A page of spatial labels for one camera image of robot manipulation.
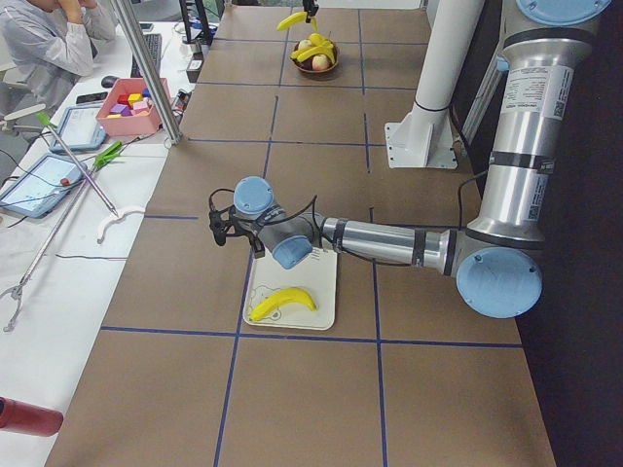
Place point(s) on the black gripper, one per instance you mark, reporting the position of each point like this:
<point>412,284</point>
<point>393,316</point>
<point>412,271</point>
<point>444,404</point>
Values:
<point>310,7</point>
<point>256,248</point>

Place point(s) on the yellow banana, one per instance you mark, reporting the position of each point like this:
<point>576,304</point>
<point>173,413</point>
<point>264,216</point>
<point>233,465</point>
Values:
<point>292,295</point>
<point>325,47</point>
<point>294,19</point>

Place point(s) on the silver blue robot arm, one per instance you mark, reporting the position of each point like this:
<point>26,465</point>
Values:
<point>491,258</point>

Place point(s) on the brown wicker basket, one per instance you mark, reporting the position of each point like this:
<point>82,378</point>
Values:
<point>306,65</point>

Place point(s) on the pink white apple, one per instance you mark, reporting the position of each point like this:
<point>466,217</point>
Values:
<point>304,45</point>

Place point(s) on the pink white peach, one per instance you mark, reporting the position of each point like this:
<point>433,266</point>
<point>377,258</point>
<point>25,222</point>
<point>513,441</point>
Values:
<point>320,62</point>

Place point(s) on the silver reacher grabber tool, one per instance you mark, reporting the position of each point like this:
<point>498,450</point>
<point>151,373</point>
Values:
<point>73,160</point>

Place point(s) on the white bear tray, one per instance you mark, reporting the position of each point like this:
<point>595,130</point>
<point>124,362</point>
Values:
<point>317,274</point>

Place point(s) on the green tipped reacher tool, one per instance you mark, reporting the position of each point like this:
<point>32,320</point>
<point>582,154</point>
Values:
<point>15,292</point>

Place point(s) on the pink bin of blocks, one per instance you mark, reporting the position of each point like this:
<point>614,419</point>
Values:
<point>129,109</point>

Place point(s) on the black keyboard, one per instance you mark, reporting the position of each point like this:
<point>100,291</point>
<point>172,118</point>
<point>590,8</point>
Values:
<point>154,47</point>

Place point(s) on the blue cased tablet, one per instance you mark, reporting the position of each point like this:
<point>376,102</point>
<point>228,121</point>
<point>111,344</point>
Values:
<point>42,186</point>
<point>79,129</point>

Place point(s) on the black smartphone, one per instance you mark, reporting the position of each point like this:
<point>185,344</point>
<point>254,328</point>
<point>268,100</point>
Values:
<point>91,98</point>

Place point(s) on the black computer mouse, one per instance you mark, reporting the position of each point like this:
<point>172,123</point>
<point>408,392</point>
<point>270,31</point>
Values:
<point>108,81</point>

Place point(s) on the seated person in grey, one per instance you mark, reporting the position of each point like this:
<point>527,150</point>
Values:
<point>52,43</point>

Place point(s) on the red bottle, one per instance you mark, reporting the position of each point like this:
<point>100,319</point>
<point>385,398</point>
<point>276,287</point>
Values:
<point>23,418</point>

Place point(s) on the aluminium frame post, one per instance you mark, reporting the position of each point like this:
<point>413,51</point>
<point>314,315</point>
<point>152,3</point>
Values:
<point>139,49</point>

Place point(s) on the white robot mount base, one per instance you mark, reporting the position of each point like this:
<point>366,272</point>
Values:
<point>424,139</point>

